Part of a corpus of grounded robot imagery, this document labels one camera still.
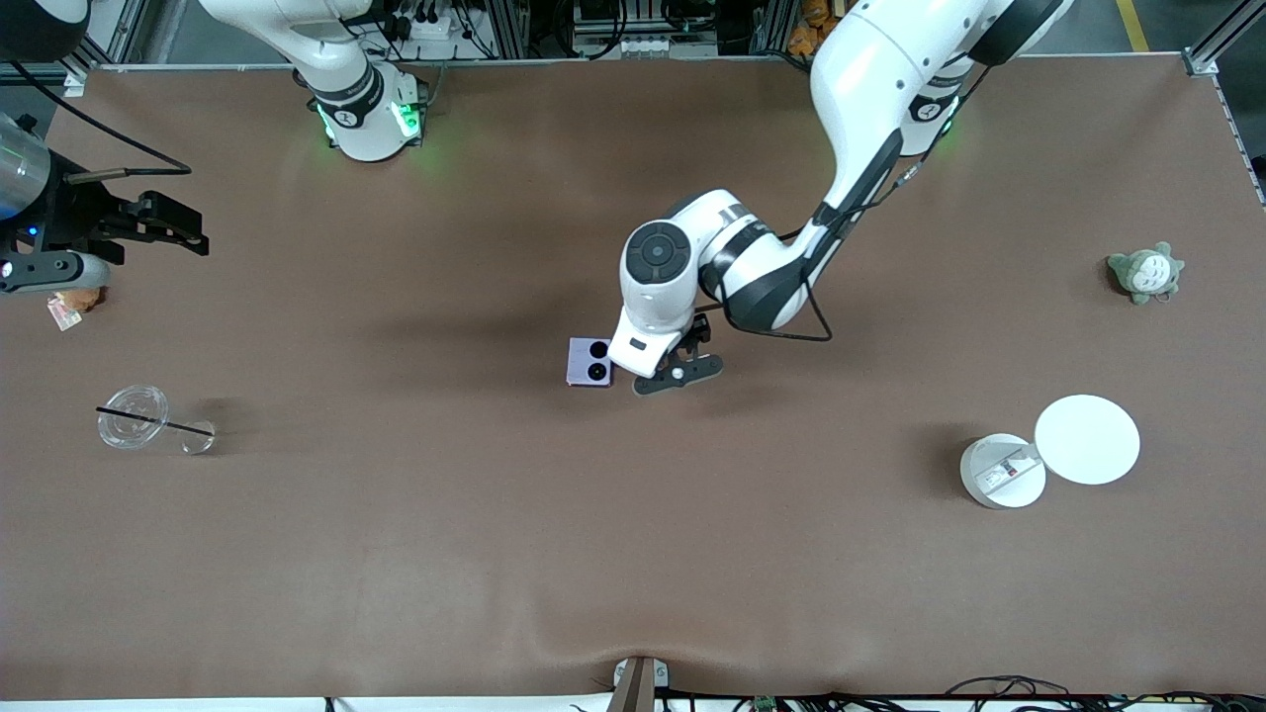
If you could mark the burger plush with tag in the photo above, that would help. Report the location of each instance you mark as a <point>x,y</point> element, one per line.
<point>81,299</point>

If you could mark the white power strip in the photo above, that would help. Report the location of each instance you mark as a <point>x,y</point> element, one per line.
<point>430,25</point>

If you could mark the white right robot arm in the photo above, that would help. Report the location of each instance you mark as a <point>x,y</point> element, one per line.
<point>346,59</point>

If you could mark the lilac folding phone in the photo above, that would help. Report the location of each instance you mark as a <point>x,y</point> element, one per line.
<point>584,364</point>

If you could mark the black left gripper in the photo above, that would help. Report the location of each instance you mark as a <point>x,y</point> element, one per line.
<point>700,332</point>

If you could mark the black drinking straw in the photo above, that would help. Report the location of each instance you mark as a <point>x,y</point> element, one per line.
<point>183,427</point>

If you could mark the aluminium frame profile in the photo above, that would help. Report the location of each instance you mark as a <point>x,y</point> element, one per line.
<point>104,40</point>
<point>1221,40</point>

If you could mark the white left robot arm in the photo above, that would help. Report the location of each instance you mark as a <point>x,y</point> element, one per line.
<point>870,89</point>

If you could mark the grey green Totoro plush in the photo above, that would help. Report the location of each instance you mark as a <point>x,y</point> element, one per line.
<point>1147,272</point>

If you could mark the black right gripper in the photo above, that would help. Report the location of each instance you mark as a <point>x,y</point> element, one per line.
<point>81,217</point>

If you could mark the orange plush toys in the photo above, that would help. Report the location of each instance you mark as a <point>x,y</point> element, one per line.
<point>816,25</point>

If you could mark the metal table edge bracket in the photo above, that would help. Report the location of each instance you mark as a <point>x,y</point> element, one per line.
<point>640,684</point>

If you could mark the clear plastic cup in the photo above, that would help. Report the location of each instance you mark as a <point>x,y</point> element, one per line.
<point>129,398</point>

